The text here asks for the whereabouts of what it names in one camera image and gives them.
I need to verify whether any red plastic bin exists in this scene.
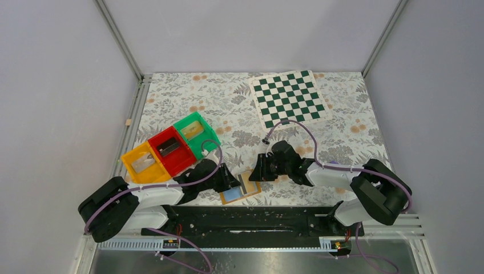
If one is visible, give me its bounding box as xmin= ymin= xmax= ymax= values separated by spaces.
xmin=148 ymin=126 xmax=196 ymax=177

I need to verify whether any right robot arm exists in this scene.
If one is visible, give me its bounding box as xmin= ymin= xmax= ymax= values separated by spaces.
xmin=249 ymin=141 xmax=412 ymax=235

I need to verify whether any green plastic bin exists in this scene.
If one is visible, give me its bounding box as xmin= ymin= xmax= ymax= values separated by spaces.
xmin=174 ymin=112 xmax=220 ymax=160

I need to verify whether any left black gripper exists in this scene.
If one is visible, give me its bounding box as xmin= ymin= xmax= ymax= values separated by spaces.
xmin=199 ymin=163 xmax=241 ymax=192

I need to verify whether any silver card in yellow bin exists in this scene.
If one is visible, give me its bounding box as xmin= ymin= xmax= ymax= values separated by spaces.
xmin=131 ymin=153 xmax=155 ymax=174

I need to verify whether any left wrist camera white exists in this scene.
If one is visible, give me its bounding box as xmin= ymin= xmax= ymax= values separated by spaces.
xmin=201 ymin=149 xmax=220 ymax=164

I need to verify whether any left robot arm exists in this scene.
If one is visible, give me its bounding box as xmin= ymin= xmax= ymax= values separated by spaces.
xmin=78 ymin=159 xmax=241 ymax=243

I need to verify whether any green white chessboard mat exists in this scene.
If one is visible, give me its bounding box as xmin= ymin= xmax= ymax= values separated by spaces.
xmin=248 ymin=70 xmax=333 ymax=132

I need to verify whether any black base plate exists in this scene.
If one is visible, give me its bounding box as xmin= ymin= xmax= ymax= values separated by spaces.
xmin=160 ymin=205 xmax=365 ymax=248

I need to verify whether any yellow plastic bin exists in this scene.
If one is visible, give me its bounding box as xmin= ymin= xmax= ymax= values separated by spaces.
xmin=121 ymin=142 xmax=171 ymax=184

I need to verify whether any orange card holder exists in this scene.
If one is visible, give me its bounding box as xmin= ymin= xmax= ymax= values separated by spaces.
xmin=220 ymin=182 xmax=262 ymax=205

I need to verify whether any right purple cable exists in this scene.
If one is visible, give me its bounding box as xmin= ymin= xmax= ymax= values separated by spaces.
xmin=261 ymin=119 xmax=414 ymax=274

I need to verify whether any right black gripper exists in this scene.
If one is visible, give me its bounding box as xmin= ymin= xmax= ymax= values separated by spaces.
xmin=248 ymin=153 xmax=291 ymax=182

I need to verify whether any aluminium rail front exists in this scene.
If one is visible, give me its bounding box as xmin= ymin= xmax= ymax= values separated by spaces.
xmin=87 ymin=213 xmax=426 ymax=253

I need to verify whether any black card in red bin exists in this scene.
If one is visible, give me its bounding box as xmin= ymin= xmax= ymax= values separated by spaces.
xmin=156 ymin=137 xmax=180 ymax=157

